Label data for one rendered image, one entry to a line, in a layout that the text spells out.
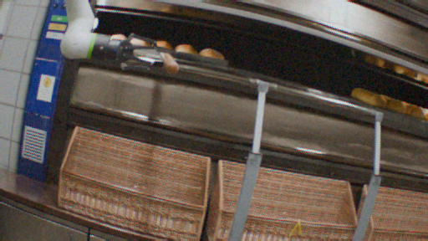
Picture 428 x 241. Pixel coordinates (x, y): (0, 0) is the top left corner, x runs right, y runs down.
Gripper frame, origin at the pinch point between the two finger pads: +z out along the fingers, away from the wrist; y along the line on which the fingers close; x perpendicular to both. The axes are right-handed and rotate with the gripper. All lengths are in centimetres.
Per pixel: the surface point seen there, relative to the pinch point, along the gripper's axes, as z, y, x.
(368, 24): 81, -33, -58
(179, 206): 14, 48, -9
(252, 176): 34.9, 31.4, 1.0
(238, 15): 24, -20, -45
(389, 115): 98, 3, -58
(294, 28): 45, -21, -44
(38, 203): -40, 62, -5
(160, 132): 5, 29, -59
